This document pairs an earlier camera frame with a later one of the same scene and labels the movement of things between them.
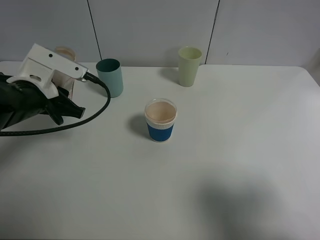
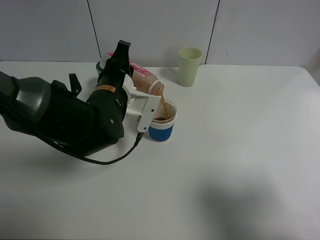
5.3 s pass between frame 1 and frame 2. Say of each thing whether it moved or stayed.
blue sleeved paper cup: stayed
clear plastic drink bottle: moved
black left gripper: moved
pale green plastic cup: stayed
